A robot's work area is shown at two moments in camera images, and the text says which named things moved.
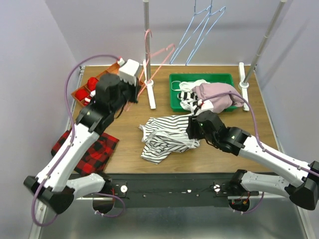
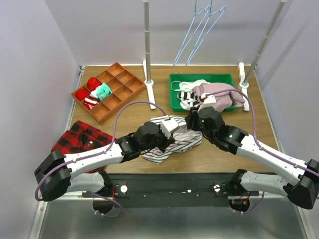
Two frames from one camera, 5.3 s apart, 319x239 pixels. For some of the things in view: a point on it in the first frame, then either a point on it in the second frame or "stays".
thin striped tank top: x=162 y=136 stays
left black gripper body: x=134 y=92 to x=165 y=143
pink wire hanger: x=147 y=56 to x=179 y=144
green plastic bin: x=224 y=78 stays
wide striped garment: x=190 y=100 stays
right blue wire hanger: x=223 y=9 stays
